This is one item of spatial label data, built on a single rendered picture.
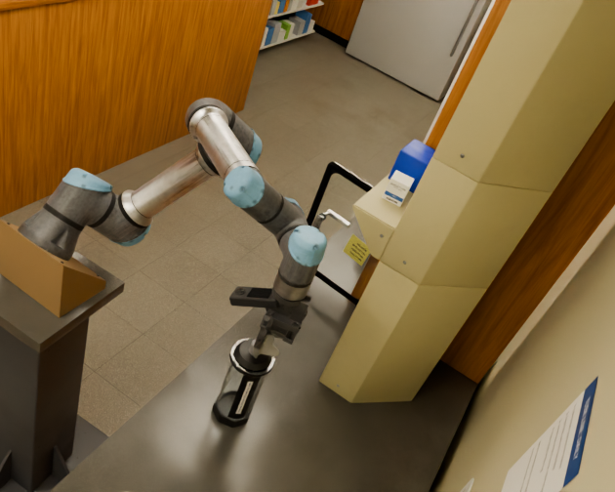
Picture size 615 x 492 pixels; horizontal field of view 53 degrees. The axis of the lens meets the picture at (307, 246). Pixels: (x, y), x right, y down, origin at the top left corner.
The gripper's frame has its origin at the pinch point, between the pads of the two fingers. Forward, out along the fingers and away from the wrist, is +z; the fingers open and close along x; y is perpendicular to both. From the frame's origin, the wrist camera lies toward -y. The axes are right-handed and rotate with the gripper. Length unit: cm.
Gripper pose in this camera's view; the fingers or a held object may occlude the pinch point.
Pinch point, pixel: (257, 346)
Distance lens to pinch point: 145.0
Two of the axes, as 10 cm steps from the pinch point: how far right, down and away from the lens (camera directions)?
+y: 9.2, 3.9, -0.3
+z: -3.0, 7.4, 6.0
